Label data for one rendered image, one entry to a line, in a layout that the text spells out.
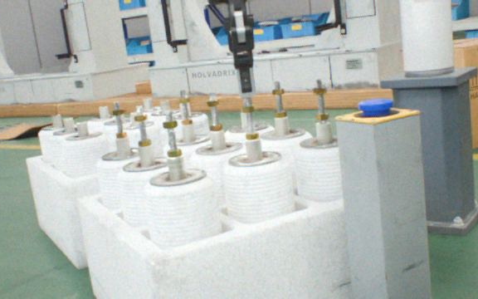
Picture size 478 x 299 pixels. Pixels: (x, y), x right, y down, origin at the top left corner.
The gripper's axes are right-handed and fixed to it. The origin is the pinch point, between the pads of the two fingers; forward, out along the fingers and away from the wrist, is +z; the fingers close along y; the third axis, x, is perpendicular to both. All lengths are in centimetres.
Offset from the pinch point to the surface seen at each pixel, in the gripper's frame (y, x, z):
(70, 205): 33, 36, 23
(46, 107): 329, 127, 29
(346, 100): 195, -51, 31
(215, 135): 9.7, 5.3, 8.3
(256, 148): -1.0, -0.4, 9.0
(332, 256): -4.1, -8.9, 24.6
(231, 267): -10.8, 4.7, 21.7
